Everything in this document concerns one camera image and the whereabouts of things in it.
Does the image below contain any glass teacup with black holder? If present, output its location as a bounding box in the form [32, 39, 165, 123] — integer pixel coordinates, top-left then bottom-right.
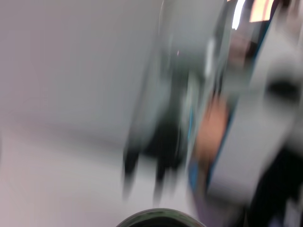
[119, 207, 206, 227]

